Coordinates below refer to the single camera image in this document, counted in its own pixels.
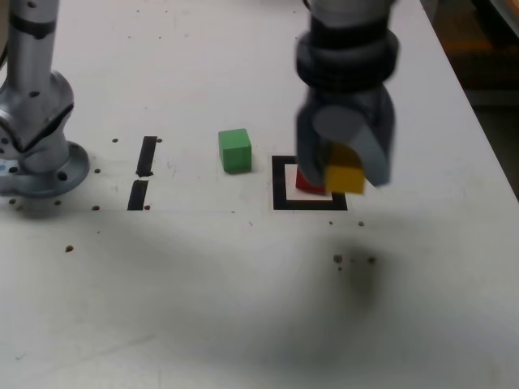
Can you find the yellow cube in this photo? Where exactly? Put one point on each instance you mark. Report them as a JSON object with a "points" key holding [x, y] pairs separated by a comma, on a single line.
{"points": [[344, 178]]}

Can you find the black tape square outline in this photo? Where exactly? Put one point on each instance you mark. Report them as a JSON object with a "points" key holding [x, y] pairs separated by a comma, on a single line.
{"points": [[279, 186]]}

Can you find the green cube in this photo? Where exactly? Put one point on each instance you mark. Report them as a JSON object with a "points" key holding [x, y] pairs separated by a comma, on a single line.
{"points": [[236, 156]]}

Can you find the red cube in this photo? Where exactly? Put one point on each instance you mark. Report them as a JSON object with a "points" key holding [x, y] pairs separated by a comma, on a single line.
{"points": [[303, 184]]}

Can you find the black tape strip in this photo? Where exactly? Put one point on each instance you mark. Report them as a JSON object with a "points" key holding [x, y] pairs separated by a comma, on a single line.
{"points": [[146, 156]]}

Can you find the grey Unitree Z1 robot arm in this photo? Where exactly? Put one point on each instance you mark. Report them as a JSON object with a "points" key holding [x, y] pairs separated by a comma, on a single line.
{"points": [[36, 105]]}

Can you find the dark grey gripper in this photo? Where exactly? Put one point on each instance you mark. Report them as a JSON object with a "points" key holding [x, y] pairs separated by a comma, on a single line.
{"points": [[344, 98]]}

